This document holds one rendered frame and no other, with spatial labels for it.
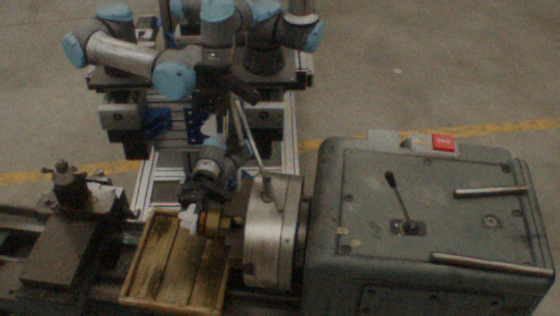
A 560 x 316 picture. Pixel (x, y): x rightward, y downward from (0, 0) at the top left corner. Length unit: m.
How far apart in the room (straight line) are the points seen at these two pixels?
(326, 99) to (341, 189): 2.36
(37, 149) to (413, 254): 2.77
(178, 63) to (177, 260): 0.60
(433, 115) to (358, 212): 2.45
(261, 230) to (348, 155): 0.31
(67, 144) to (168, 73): 2.14
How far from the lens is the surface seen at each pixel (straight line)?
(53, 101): 3.96
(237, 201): 1.46
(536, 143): 3.76
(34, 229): 1.92
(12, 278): 1.77
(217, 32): 1.24
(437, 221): 1.33
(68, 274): 1.63
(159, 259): 1.69
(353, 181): 1.37
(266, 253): 1.33
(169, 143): 2.10
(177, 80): 1.47
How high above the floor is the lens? 2.24
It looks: 46 degrees down
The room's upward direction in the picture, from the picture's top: 2 degrees clockwise
